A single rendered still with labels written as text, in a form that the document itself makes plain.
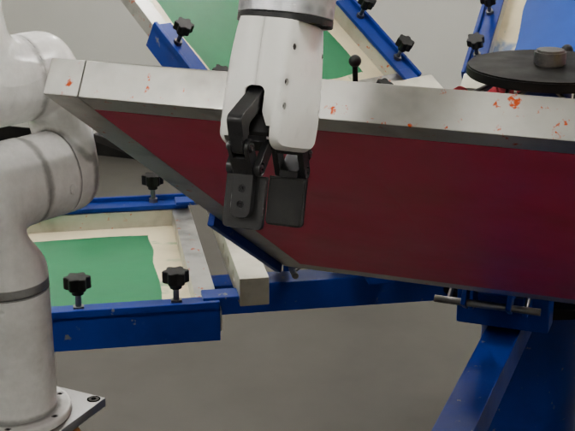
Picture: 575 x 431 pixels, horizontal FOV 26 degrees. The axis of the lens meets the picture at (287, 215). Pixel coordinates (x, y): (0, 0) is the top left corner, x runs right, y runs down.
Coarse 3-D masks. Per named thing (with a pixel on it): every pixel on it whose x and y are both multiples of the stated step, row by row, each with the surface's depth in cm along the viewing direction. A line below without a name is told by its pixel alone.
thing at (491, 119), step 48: (48, 96) 120; (96, 96) 118; (144, 96) 117; (192, 96) 115; (336, 96) 111; (384, 96) 110; (432, 96) 108; (480, 96) 107; (528, 96) 106; (480, 144) 109; (528, 144) 107; (192, 192) 152; (480, 288) 180
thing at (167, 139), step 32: (128, 128) 127; (160, 128) 125; (192, 128) 122; (192, 160) 135; (224, 160) 133; (320, 160) 125; (352, 160) 123; (224, 192) 149; (320, 192) 139; (352, 192) 136; (384, 192) 134; (320, 224) 156; (352, 224) 153; (384, 224) 149; (320, 256) 178; (352, 256) 174; (384, 256) 169; (416, 256) 165
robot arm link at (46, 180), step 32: (0, 160) 128; (32, 160) 131; (64, 160) 133; (0, 192) 127; (32, 192) 130; (64, 192) 133; (0, 224) 128; (32, 224) 133; (0, 256) 130; (32, 256) 132; (0, 288) 131; (32, 288) 133
